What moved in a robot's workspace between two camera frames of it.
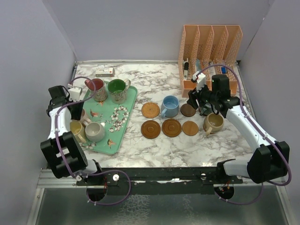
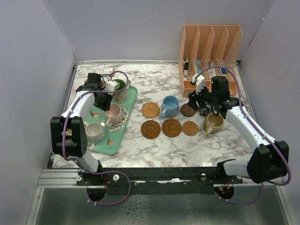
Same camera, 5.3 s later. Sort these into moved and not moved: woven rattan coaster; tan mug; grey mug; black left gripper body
Moved: black left gripper body
Not moved: grey mug; tan mug; woven rattan coaster
